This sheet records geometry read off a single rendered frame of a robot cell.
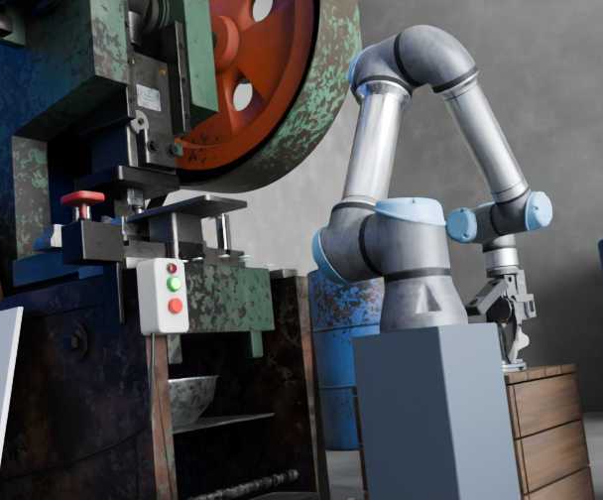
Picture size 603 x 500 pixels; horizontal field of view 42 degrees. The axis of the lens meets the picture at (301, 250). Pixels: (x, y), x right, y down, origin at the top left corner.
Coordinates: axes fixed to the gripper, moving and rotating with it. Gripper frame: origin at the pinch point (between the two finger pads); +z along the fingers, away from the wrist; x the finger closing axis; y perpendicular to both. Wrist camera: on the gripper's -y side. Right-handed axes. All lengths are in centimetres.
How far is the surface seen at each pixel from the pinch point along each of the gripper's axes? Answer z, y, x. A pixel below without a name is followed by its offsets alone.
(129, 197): -46, -68, 46
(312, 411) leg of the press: 7.4, -34.7, 28.5
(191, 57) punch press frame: -80, -52, 40
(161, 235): -34, -67, 33
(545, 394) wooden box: 8.6, 5.4, -4.5
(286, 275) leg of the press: -24, -37, 31
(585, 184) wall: -90, 247, 151
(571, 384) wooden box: 7.7, 20.6, 0.4
